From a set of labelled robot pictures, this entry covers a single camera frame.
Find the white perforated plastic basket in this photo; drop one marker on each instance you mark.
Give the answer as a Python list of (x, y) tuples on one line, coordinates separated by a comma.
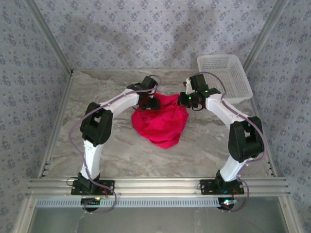
[(233, 80)]

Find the red t-shirt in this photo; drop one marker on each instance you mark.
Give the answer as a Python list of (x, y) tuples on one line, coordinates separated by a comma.
[(160, 126)]

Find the table side aluminium rail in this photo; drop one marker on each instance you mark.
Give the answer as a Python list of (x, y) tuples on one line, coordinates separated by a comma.
[(67, 85), (272, 170)]

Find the aluminium frame post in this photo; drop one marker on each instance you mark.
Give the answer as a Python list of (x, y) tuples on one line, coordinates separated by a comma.
[(50, 36), (263, 36)]

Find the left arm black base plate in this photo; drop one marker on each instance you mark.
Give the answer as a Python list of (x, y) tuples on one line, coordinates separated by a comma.
[(107, 189)]

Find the aluminium frame leg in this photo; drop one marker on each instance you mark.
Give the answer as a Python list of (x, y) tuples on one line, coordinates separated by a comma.
[(290, 216), (25, 216)]

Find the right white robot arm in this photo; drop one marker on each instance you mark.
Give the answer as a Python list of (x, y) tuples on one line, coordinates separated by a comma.
[(218, 106)]

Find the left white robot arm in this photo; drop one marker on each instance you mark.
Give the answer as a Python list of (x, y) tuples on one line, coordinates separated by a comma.
[(121, 102)]

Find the aluminium extrusion mounting rail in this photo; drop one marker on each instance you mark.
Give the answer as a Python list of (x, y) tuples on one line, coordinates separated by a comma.
[(158, 187)]

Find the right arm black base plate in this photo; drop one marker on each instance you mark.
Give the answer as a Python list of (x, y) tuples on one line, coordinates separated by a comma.
[(209, 187)]

